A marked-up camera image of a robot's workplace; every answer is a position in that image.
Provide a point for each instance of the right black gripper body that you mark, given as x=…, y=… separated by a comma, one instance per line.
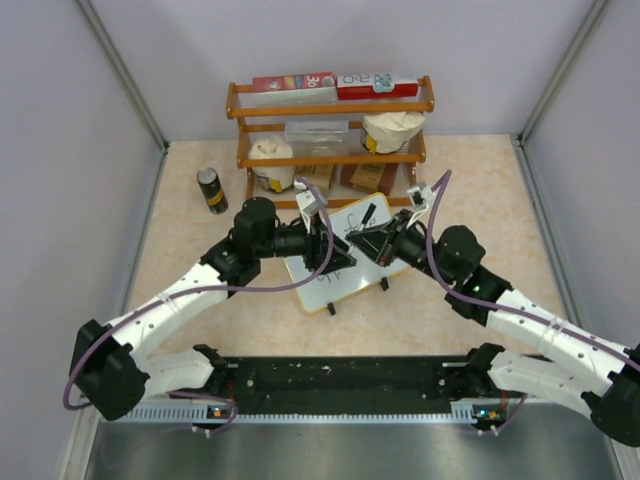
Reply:
x=405, y=244

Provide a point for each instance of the yellow framed whiteboard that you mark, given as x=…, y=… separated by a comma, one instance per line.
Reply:
x=333, y=287

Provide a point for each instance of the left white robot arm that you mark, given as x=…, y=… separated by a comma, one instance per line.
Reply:
x=112, y=364

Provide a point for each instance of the white bag middle right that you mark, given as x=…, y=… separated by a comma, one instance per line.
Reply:
x=386, y=133

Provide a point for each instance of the clear plastic container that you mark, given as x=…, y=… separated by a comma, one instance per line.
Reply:
x=317, y=138

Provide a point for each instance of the red foil box left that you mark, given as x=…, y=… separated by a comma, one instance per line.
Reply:
x=307, y=88

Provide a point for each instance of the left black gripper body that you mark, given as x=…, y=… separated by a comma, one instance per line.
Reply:
x=307, y=245

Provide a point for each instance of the white bag lower left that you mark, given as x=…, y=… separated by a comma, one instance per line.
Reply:
x=273, y=178

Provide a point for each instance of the grey slotted cable duct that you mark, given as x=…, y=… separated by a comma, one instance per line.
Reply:
x=200, y=412

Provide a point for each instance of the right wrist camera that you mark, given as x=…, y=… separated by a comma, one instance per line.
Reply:
x=421, y=196

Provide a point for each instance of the red white wrap box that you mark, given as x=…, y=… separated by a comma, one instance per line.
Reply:
x=376, y=86

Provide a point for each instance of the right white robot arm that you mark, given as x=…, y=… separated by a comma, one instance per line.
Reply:
x=583, y=372

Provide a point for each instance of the brown packet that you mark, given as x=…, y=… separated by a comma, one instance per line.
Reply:
x=370, y=178

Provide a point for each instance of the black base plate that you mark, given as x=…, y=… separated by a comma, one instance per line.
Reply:
x=350, y=385

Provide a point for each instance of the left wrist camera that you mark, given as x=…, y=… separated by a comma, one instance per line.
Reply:
x=310, y=202

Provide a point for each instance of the wooden three tier shelf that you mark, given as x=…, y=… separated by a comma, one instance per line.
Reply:
x=258, y=123

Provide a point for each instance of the tan cardboard box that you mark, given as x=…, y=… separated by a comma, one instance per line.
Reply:
x=320, y=176

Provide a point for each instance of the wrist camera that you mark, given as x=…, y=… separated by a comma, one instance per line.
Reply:
x=310, y=202
x=421, y=196

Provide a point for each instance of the black drink can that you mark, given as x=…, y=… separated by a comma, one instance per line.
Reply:
x=212, y=190

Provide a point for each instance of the white bag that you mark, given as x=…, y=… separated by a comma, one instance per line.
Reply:
x=273, y=178
x=386, y=133

